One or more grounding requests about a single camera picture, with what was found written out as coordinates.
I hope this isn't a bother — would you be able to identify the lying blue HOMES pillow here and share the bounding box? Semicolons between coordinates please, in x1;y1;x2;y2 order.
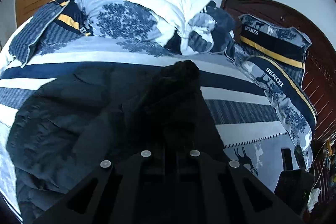
240;56;317;157

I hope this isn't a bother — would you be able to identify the blue striped bed blanket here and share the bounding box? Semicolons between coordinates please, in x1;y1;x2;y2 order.
0;35;314;222

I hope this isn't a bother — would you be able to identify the upright blue HOMES pillow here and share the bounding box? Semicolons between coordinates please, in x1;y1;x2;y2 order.
239;14;312;86

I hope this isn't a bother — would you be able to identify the dark red wooden headboard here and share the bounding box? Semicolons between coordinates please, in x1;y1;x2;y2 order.
220;0;335;142

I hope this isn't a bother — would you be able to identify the blue white crumpled duvet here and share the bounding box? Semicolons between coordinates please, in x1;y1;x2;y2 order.
7;0;236;65

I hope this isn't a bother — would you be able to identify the white charging cable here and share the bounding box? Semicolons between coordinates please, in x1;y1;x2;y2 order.
307;139;332;188

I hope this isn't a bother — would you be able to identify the cluttered bedside nightstand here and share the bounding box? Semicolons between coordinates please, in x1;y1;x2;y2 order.
274;134;336;224

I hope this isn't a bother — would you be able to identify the black smartphone on bed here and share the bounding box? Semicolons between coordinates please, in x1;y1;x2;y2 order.
281;148;293;171

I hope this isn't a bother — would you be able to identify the black puffer jacket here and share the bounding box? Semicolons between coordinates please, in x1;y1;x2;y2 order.
6;60;223;223

